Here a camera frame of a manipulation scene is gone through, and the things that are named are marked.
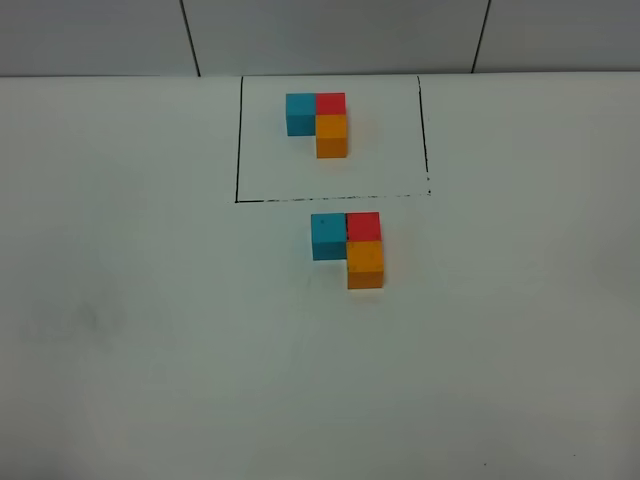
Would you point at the template orange block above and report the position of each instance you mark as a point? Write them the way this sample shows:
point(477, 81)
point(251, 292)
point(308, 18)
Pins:
point(331, 136)

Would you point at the template blue block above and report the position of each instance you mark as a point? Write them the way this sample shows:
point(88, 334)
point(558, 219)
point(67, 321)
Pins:
point(300, 114)

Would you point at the template red block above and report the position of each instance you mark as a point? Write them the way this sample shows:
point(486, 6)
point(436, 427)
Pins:
point(330, 103)

